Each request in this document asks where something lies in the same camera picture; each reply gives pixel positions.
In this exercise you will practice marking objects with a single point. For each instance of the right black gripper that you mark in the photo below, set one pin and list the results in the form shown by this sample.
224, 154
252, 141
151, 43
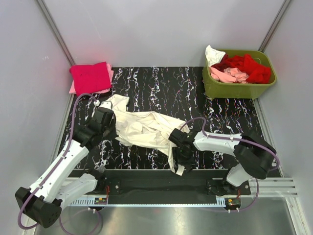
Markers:
190, 164

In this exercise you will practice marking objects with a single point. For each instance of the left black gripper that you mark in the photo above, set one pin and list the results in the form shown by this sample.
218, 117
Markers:
114, 134

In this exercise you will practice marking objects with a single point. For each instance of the cream white t shirt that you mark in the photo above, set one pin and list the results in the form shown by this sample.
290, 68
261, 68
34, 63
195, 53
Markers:
145, 129

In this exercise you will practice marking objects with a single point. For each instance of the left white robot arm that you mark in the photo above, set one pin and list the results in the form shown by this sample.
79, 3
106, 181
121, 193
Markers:
45, 199

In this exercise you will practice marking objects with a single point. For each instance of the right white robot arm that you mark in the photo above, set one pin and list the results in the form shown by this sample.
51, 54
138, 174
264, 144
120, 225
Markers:
255, 156

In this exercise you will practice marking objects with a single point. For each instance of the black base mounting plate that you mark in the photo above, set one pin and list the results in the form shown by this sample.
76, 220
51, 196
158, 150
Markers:
149, 188

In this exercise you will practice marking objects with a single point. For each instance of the folded magenta t shirt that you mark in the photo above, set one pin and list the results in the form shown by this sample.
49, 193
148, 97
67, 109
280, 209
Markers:
91, 78

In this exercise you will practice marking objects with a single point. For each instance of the olive green plastic bin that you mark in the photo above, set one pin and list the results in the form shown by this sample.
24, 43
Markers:
216, 89

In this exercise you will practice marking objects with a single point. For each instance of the pink cloth in bin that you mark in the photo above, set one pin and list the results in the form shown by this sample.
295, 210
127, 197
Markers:
229, 75

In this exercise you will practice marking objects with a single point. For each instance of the dark red cloth in bin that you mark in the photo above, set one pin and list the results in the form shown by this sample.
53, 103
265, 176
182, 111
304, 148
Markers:
222, 65

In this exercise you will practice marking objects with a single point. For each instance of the white cloth in bin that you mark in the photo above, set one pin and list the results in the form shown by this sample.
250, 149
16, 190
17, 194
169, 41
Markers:
213, 56

